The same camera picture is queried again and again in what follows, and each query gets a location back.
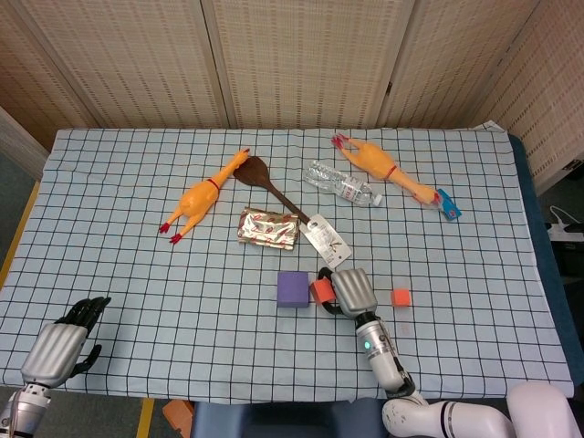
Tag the yellow rubber chicken toy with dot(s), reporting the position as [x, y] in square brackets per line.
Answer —
[372, 159]
[201, 201]

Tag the white spatula tag card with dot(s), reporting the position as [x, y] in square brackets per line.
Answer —
[326, 242]

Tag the large orange foam block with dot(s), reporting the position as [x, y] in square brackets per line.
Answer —
[322, 292]

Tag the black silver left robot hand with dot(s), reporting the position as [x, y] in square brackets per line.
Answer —
[55, 353]

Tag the silver foil snack packet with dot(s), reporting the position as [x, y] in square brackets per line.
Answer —
[268, 228]

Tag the blue checkered tablecloth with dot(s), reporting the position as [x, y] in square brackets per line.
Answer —
[137, 274]

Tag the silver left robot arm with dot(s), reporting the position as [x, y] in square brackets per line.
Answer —
[23, 410]

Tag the orange block on floor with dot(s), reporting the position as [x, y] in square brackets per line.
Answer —
[178, 413]

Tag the white power strip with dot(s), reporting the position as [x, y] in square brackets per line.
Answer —
[566, 232]

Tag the dark blue chair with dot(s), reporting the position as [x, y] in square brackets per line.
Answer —
[287, 420]

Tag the blue snack packet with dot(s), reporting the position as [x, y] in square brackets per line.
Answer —
[450, 208]

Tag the small orange foam block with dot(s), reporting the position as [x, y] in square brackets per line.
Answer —
[401, 298]

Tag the large purple foam block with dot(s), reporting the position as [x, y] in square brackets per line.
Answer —
[293, 289]

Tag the black box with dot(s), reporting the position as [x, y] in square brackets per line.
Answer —
[569, 262]

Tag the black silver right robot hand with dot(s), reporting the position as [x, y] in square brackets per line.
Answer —
[353, 292]

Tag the beige woven folding screen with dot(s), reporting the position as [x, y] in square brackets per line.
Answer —
[296, 59]

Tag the clear plastic water bottle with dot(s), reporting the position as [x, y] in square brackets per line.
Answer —
[337, 182]

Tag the dark wooden spatula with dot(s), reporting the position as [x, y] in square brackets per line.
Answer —
[253, 171]

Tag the blue padded table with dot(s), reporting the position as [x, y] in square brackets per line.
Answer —
[529, 182]

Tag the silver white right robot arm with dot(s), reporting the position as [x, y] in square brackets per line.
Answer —
[383, 360]

